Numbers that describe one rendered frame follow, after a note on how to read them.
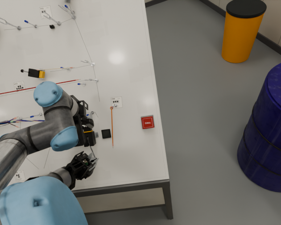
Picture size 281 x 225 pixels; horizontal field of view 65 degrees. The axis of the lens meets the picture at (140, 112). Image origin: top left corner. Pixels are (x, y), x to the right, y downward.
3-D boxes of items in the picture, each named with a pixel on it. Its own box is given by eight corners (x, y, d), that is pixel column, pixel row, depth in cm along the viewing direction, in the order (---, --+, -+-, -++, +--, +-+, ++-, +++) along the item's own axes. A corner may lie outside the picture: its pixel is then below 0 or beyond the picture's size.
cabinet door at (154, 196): (165, 205, 139) (160, 181, 109) (81, 214, 143) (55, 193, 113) (164, 201, 141) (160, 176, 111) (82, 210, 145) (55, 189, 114)
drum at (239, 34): (258, 57, 270) (275, 6, 222) (232, 69, 264) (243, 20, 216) (237, 42, 295) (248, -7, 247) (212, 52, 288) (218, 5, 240)
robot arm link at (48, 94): (34, 111, 59) (28, 84, 62) (53, 121, 69) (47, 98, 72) (61, 100, 59) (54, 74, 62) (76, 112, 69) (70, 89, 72)
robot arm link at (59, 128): (47, 158, 64) (39, 124, 67) (84, 144, 65) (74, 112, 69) (34, 154, 56) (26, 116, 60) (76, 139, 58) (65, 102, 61)
